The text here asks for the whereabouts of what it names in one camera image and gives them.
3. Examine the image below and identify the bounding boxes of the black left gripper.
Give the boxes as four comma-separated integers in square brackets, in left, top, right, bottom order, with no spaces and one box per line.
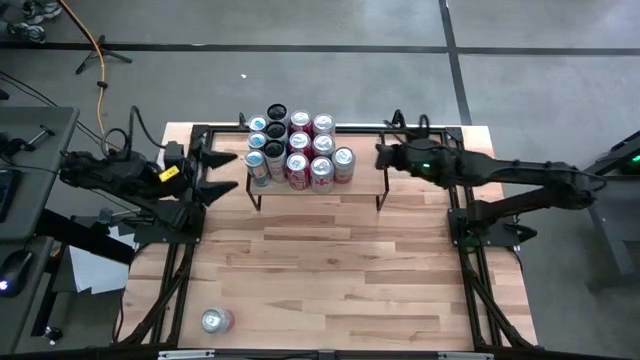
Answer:
[174,139,240,206]

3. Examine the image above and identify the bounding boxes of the white floral Celsius can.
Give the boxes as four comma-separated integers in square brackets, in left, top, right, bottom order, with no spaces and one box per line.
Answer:
[262,139,288,184]

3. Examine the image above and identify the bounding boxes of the silver Diet Coke can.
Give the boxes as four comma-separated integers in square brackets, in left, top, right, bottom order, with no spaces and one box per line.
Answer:
[309,156,335,195]

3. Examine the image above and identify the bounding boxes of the black-topped slim can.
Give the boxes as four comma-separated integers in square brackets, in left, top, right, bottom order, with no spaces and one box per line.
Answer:
[265,121,289,143]
[265,102,290,125]

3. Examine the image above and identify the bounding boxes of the red Coca-Cola can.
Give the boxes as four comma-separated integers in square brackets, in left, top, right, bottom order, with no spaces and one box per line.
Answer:
[288,131,314,154]
[289,109,314,135]
[285,152,312,192]

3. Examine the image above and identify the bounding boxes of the wooden shelf black metal legs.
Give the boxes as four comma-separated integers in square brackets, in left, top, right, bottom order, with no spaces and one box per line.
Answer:
[247,130,394,214]

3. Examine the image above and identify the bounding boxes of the black desk strut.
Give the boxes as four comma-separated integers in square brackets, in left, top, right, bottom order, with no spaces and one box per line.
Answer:
[34,208,136,266]

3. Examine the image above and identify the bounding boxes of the white paper sheets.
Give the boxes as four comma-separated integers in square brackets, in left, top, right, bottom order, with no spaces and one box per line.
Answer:
[67,227,137,296]

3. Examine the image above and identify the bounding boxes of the black tripod base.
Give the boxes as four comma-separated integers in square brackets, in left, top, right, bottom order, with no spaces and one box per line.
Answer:
[74,33,134,76]

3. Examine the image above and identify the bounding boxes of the grey desk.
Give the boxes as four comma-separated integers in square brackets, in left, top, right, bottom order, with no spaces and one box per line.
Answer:
[0,105,81,244]
[0,235,55,355]

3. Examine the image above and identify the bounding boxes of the black clamp tool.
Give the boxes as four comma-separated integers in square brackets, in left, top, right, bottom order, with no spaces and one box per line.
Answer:
[0,123,57,157]

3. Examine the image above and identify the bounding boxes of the black keyboard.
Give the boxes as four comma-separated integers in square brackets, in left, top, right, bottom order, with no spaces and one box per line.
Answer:
[0,168,22,224]

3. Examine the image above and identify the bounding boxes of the black computer mouse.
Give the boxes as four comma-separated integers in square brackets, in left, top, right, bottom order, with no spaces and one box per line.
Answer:
[0,248,35,300]

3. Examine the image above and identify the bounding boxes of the grey side table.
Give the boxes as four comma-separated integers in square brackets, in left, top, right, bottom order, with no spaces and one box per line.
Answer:
[549,149,640,294]

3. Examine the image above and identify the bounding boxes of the person's shoe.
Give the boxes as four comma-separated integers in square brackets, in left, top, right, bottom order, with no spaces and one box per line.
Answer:
[22,0,64,25]
[0,22,47,44]

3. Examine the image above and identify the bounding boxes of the black aluminium table frame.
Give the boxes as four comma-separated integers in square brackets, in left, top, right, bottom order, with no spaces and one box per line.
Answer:
[112,123,541,360]

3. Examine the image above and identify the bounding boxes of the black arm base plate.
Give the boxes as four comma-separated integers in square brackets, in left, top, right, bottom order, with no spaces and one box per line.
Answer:
[133,204,207,245]
[447,207,539,247]

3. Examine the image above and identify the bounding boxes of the yellow cable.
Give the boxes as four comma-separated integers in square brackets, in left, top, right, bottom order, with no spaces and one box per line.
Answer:
[55,0,112,150]

